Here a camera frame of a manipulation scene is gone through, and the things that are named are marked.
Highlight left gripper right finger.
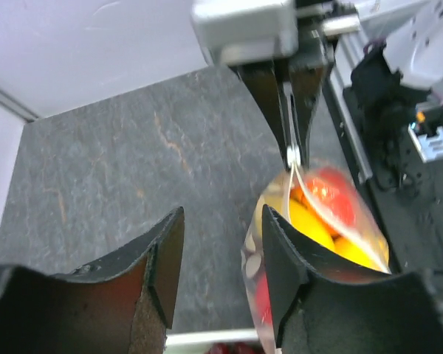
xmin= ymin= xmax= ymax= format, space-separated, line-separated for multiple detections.
xmin=262 ymin=206 xmax=443 ymax=353

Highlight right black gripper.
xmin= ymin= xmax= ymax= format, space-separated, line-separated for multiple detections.
xmin=236 ymin=7 xmax=340 ymax=166

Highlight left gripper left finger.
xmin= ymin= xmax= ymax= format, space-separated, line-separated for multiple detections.
xmin=0 ymin=207 xmax=185 ymax=353

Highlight yellow red mango back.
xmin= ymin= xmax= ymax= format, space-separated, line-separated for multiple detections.
xmin=289 ymin=199 xmax=335 ymax=251

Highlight clear polka dot zip bag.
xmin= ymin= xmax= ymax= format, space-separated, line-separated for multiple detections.
xmin=241 ymin=83 xmax=392 ymax=354

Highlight red apple back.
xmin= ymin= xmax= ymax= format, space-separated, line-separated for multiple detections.
xmin=305 ymin=167 xmax=356 ymax=227

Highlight red tomato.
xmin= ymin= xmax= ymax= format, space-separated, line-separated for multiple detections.
xmin=255 ymin=273 xmax=272 ymax=326

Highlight yellow lemon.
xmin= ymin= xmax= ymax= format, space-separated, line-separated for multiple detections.
xmin=334 ymin=237 xmax=380 ymax=271

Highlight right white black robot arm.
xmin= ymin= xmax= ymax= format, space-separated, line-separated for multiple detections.
xmin=235 ymin=1 xmax=443 ymax=166

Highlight white plastic fruit basket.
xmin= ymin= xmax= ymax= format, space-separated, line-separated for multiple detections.
xmin=165 ymin=328 xmax=258 ymax=353

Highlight dark grape bunch right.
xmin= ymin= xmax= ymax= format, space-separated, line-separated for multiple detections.
xmin=205 ymin=342 xmax=264 ymax=354

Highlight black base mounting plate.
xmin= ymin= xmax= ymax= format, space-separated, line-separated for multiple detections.
xmin=323 ymin=58 xmax=443 ymax=276

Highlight light blue cable duct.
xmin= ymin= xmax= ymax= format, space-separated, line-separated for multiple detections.
xmin=408 ymin=123 xmax=443 ymax=163

